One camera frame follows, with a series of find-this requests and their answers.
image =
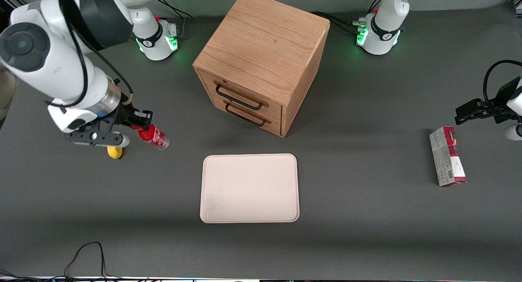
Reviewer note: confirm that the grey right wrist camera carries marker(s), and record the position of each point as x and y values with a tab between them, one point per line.
102	139

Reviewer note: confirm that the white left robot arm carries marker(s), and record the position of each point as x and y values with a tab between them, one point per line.
383	29

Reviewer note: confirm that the wooden drawer cabinet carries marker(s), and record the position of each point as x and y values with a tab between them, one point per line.
261	41

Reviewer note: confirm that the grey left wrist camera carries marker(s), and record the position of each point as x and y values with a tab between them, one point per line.
514	133

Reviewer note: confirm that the yellow round object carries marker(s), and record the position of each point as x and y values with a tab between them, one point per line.
115	153

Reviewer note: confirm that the red coke bottle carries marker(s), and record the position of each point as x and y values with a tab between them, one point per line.
155	138

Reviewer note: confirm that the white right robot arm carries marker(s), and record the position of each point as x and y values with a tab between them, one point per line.
49	65

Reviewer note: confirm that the red white carton box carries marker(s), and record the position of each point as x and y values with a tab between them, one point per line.
446	159

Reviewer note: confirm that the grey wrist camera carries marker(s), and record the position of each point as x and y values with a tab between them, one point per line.
514	133
102	139

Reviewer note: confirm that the white tray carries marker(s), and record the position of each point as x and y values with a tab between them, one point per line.
248	188

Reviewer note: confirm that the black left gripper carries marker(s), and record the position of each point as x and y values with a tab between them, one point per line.
494	109

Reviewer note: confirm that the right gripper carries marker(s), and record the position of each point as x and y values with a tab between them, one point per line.
127	116

